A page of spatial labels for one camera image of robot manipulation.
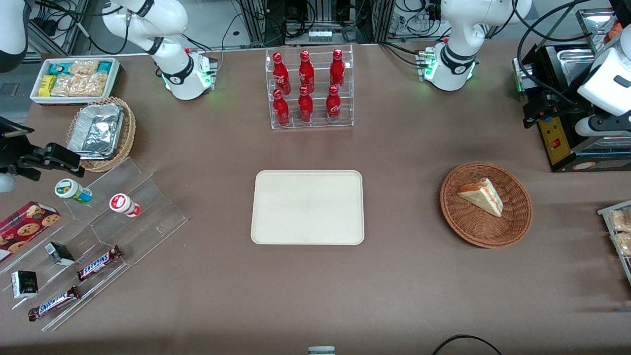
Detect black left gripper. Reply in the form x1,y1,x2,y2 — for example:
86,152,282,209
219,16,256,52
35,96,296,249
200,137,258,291
524,91,593,130

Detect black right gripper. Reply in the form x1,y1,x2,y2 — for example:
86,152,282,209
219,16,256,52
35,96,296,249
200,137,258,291
0,117,85,180

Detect triangular sandwich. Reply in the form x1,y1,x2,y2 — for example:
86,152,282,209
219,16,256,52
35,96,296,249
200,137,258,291
457,178,504,218

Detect tan wicker basket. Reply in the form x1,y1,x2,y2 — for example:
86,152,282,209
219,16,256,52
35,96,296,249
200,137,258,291
66,96,137,173

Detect grey tray with snacks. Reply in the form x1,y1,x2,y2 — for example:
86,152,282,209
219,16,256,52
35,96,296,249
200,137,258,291
597,200,631,284

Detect brown round wicker basket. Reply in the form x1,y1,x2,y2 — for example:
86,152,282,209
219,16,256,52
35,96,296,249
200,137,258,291
440,162,533,249

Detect cream rectangular tray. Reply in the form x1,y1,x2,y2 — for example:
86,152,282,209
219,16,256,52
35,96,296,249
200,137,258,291
250,170,365,246

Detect green label yogurt cup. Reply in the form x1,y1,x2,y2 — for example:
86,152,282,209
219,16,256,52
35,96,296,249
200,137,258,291
54,178,93,204

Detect black food warmer machine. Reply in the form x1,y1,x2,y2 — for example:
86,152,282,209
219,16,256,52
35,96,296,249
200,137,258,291
513,7,631,173

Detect silver foil container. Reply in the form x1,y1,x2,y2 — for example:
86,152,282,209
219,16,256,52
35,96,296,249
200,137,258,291
67,103,125,161

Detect steel warmer pan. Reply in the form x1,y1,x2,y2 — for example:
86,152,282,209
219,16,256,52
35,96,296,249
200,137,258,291
557,48,602,85

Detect red label yogurt cup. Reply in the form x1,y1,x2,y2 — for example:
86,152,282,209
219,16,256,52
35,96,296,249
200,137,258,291
109,193,142,218

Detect clear cracker bag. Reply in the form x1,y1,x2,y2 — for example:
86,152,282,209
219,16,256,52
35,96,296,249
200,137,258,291
51,73,108,97
69,60,100,77

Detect red plaid cookie box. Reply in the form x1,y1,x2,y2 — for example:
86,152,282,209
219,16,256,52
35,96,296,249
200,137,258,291
0,201,61,263

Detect clear acrylic tiered display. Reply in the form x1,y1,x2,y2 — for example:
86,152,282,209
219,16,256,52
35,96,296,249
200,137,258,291
0,157,189,332

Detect white rectangular snack bin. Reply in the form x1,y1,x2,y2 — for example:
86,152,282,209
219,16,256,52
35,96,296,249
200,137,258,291
30,57,121,106

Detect brown snickers bar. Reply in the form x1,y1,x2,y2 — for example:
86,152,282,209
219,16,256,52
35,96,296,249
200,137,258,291
28,285,82,322
76,245,123,282

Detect small black white box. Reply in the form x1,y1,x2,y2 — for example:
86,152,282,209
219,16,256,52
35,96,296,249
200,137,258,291
11,270,39,299

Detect clear pastry bag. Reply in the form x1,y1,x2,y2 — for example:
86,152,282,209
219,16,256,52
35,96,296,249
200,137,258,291
607,209,631,233
611,233,631,257

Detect red cola bottle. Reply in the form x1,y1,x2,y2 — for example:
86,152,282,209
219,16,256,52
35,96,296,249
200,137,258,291
299,50,315,93
326,85,342,124
272,52,291,95
298,86,314,123
273,89,290,127
330,48,345,89

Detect clear acrylic bottle rack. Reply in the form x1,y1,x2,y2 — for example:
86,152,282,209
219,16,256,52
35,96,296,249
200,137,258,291
265,44,354,130

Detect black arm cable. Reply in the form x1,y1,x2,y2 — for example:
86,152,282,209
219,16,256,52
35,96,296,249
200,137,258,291
513,0,599,107

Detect black floor cable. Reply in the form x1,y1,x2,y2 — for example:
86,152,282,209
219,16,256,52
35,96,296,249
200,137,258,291
432,334,503,355

